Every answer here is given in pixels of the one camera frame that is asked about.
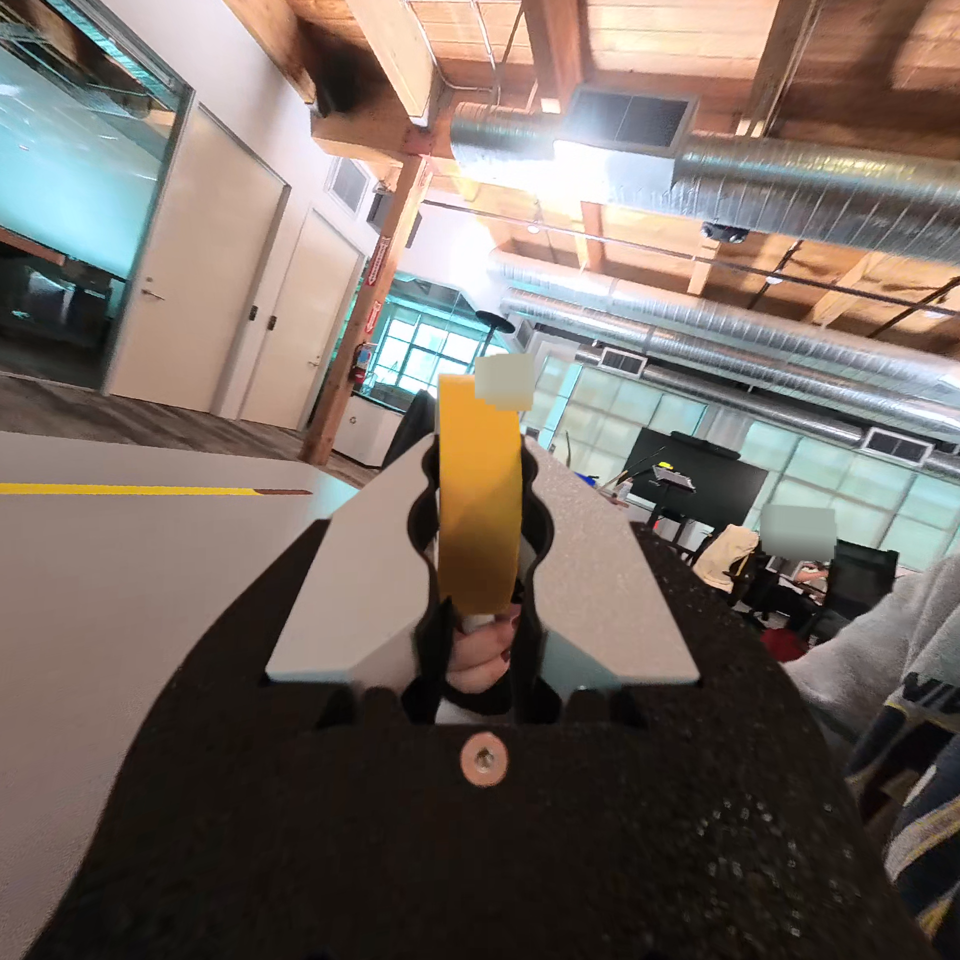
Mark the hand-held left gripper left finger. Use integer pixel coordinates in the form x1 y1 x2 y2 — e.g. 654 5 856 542
264 435 451 712

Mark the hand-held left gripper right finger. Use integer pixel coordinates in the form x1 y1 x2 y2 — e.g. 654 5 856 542
519 438 702 712

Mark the yellow tape roll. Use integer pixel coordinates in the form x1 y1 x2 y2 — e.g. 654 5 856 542
437 375 523 620

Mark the person's right forearm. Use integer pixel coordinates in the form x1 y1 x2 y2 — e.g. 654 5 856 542
780 555 960 751

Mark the person's right hand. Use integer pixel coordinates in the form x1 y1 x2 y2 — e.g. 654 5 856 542
447 600 524 695

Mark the beige jacket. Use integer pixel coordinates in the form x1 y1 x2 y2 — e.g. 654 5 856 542
693 523 764 597

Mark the white recycling cabinet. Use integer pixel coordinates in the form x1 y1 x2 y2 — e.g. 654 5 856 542
332 392 408 471

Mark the dark jacket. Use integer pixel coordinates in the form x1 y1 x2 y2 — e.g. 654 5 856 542
381 388 440 470

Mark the yellow tape line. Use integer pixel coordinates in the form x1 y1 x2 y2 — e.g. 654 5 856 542
0 483 313 498

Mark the black mesh chair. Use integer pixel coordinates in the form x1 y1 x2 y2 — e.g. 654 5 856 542
810 540 901 642

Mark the white door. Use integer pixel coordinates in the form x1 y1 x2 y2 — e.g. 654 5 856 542
238 208 366 434
103 103 292 415

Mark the wooden pillar with signs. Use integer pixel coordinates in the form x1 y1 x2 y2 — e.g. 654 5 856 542
298 153 434 468

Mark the black floor lamp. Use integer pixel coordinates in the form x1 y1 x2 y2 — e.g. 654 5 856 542
474 309 517 360

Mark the black wall screen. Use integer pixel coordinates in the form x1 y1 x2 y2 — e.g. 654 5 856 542
624 427 771 532

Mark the large silver air duct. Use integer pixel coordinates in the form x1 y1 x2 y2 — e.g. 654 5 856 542
450 86 960 265

